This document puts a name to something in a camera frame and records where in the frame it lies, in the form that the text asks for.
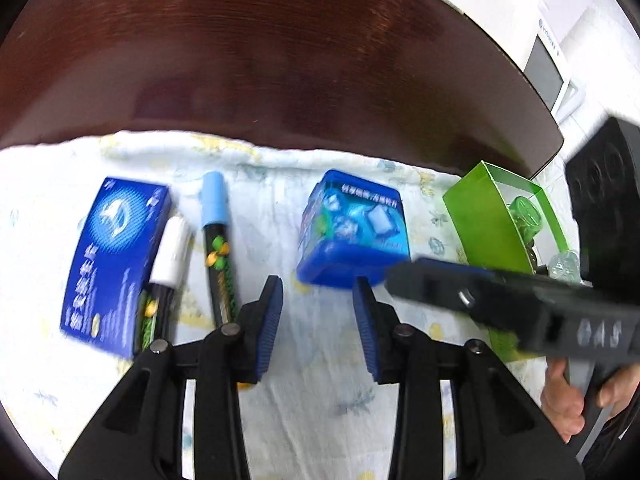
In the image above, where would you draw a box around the dark grey hair claw clip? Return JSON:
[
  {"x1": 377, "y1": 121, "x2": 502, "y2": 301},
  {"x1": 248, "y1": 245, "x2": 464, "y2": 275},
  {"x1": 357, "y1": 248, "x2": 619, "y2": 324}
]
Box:
[{"x1": 525, "y1": 240, "x2": 551, "y2": 276}]

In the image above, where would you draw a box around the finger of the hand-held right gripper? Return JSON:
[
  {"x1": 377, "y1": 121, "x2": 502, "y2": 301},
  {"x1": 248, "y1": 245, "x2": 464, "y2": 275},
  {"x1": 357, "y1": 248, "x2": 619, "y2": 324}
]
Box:
[{"x1": 385, "y1": 257, "x2": 551, "y2": 356}]

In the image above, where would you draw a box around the flat blue cardboard box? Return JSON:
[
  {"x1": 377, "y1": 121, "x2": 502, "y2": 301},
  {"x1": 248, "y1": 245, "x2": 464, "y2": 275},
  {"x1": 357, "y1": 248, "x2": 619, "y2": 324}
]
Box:
[{"x1": 59, "y1": 176, "x2": 173, "y2": 360}]

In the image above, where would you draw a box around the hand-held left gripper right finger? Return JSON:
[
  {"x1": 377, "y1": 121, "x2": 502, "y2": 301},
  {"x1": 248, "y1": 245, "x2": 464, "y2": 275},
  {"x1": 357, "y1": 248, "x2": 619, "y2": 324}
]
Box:
[{"x1": 351, "y1": 276, "x2": 586, "y2": 480}]

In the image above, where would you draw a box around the white cap marker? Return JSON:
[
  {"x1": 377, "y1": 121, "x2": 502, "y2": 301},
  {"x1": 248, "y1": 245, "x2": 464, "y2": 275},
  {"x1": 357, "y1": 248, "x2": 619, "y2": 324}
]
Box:
[{"x1": 135, "y1": 216, "x2": 193, "y2": 353}]

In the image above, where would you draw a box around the person's right hand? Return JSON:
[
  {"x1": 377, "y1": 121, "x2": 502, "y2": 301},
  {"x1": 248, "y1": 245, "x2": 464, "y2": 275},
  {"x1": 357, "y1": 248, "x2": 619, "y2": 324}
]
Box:
[{"x1": 540, "y1": 357, "x2": 640, "y2": 443}]

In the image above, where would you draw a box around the blue plastic lidded box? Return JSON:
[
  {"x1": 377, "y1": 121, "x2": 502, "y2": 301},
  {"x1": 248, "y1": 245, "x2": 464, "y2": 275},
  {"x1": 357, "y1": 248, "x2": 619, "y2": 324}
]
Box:
[{"x1": 296, "y1": 169, "x2": 412, "y2": 290}]

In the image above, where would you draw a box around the green cardboard box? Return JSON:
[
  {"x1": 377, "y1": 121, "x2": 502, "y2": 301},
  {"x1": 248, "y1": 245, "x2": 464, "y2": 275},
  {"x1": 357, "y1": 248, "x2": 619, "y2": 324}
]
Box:
[{"x1": 442, "y1": 160, "x2": 576, "y2": 361}]

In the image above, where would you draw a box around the giraffe printed cloth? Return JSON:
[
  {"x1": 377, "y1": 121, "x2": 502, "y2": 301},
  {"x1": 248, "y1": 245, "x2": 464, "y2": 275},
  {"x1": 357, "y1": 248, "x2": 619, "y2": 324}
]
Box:
[{"x1": 0, "y1": 130, "x2": 571, "y2": 480}]

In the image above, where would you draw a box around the light blue cap marker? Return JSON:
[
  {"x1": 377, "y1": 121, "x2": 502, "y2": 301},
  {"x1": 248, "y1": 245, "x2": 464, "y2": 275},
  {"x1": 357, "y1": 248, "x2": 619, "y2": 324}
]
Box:
[{"x1": 200, "y1": 171, "x2": 240, "y2": 328}]

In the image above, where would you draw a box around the green plastic jar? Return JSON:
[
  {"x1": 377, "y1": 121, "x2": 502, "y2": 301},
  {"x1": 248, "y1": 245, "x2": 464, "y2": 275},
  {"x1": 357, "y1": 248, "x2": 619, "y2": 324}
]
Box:
[{"x1": 507, "y1": 196, "x2": 543, "y2": 241}]

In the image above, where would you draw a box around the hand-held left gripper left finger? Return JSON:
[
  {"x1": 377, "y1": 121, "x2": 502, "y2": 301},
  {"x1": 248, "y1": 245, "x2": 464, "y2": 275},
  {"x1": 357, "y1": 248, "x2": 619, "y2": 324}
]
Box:
[{"x1": 57, "y1": 275, "x2": 285, "y2": 480}]

